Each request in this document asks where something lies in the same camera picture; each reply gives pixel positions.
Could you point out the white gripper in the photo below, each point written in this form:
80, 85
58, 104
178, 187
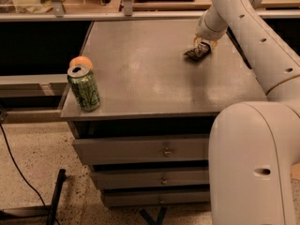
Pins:
208, 32

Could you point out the black rxbar chocolate wrapper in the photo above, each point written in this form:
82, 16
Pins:
199, 52

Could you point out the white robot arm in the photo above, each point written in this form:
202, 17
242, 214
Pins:
254, 143

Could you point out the green soda can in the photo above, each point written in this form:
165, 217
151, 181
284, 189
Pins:
84, 87

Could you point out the grey drawer cabinet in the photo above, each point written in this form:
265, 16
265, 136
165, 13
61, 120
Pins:
147, 87

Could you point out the orange fruit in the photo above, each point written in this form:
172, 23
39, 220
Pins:
81, 60

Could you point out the top grey drawer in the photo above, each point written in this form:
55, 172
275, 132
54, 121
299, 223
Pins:
130, 150

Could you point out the grey drawer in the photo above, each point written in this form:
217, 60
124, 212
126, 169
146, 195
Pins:
197, 195
150, 178
130, 150

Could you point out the bottom grey drawer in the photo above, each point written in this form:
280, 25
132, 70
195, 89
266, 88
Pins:
197, 195

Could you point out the middle grey drawer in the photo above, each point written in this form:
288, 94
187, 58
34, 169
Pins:
150, 178

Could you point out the black metal stand leg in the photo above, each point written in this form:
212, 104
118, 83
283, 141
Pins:
47, 211

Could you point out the metal shelf rail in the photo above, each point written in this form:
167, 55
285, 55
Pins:
92, 10

